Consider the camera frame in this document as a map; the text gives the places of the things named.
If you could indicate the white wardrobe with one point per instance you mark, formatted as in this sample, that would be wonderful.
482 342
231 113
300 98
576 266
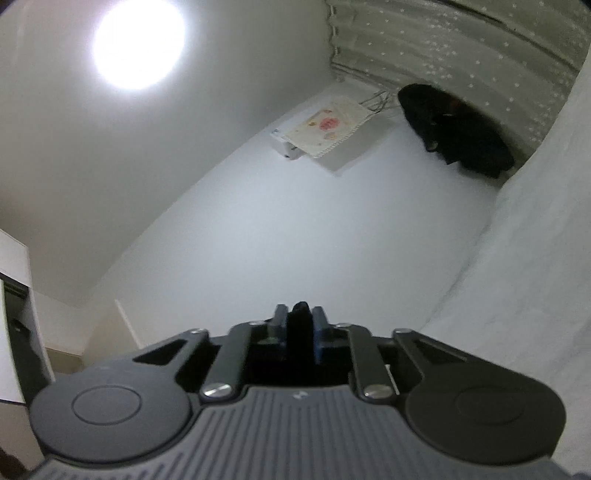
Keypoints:
14 258

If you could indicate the round ceiling light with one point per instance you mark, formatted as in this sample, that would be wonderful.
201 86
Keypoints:
138 41

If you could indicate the white air conditioner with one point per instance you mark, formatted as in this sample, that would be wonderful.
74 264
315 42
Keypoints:
355 152

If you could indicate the printed cloth cover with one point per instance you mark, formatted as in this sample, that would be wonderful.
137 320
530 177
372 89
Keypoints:
323 124

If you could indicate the grey star-printed curtain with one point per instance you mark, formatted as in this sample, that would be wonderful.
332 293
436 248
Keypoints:
438 41

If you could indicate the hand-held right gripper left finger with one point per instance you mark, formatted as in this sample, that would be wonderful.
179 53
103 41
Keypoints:
279 323

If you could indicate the black hanging jacket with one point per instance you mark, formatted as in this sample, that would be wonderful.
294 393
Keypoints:
461 134

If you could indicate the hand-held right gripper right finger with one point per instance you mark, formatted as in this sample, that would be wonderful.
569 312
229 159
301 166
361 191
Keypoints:
319 341

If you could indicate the light grey bed sheet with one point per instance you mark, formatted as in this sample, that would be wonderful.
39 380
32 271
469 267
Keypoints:
531 277

